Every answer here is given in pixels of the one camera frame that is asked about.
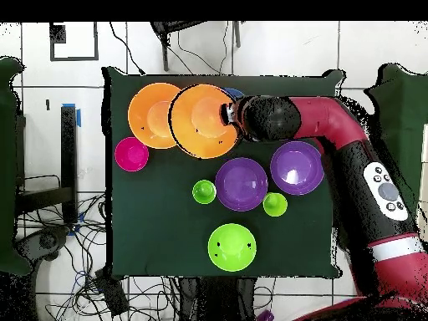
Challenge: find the green cup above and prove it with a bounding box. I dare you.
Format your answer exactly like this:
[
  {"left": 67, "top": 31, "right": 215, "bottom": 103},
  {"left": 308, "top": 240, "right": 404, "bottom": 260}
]
[{"left": 191, "top": 179, "right": 217, "bottom": 206}]

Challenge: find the yellow-green cup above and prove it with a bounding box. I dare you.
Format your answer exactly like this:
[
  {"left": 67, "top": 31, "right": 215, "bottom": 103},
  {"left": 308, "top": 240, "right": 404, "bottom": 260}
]
[{"left": 262, "top": 192, "right": 288, "bottom": 217}]

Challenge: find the purple bowl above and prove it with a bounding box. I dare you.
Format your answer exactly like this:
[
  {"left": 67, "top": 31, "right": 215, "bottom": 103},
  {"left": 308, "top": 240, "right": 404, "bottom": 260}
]
[
  {"left": 269, "top": 140, "right": 326, "bottom": 196},
  {"left": 214, "top": 157, "right": 269, "bottom": 212}
]

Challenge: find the dark green table cloth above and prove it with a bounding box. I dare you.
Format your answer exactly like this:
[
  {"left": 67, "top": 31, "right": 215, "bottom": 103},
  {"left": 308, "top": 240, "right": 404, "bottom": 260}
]
[{"left": 101, "top": 66, "right": 345, "bottom": 278}]

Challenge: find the blue bowl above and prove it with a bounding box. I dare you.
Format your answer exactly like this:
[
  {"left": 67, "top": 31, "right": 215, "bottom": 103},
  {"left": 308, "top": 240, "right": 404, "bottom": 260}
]
[{"left": 221, "top": 87, "right": 246, "bottom": 100}]

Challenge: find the green bowl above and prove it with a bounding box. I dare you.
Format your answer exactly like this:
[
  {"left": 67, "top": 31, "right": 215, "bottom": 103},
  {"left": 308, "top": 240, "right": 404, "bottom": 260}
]
[{"left": 207, "top": 222, "right": 257, "bottom": 273}]

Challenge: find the red bowl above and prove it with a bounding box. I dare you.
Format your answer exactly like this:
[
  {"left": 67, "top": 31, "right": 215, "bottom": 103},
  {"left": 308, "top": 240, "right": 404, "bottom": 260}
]
[{"left": 114, "top": 136, "right": 150, "bottom": 173}]

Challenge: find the orange bowl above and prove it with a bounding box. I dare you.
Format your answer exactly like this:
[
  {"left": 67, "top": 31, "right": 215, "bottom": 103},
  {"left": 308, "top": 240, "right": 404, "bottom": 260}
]
[
  {"left": 127, "top": 82, "right": 182, "bottom": 150},
  {"left": 169, "top": 84, "right": 241, "bottom": 161}
]

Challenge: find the black table frame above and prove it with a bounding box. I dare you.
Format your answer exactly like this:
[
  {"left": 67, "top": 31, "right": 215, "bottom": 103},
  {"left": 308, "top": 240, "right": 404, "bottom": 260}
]
[{"left": 14, "top": 104, "right": 79, "bottom": 225}]

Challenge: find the black floor cable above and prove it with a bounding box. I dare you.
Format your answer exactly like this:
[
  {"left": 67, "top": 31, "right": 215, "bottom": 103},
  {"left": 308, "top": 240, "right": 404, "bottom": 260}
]
[{"left": 109, "top": 21, "right": 146, "bottom": 75}]

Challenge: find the white box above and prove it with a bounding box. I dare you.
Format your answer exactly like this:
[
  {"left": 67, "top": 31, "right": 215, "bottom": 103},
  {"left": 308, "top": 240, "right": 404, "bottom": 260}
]
[{"left": 417, "top": 123, "right": 428, "bottom": 242}]

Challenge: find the green cloth covered table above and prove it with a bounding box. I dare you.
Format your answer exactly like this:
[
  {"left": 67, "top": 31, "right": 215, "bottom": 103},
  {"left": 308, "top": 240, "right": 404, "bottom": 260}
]
[
  {"left": 364, "top": 63, "right": 428, "bottom": 208},
  {"left": 0, "top": 56, "right": 33, "bottom": 278}
]

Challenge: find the black camera tripod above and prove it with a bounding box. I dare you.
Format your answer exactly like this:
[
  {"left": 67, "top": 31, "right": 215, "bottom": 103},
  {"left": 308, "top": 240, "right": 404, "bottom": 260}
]
[{"left": 150, "top": 21, "right": 242, "bottom": 73}]

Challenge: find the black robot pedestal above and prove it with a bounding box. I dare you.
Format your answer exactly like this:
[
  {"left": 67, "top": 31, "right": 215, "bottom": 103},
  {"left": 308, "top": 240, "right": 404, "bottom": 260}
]
[{"left": 178, "top": 277, "right": 257, "bottom": 321}]

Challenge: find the tangle of cables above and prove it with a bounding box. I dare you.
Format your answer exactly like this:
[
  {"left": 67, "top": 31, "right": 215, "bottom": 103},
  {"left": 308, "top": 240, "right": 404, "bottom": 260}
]
[{"left": 19, "top": 193, "right": 178, "bottom": 321}]

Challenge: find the grey pedestal foot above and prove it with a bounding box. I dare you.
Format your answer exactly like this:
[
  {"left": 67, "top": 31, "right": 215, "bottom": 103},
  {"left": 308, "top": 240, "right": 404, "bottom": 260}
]
[{"left": 14, "top": 227, "right": 71, "bottom": 265}]

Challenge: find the black power adapter box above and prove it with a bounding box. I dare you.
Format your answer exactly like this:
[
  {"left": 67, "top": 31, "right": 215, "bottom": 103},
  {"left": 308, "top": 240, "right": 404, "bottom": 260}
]
[{"left": 94, "top": 268, "right": 130, "bottom": 318}]

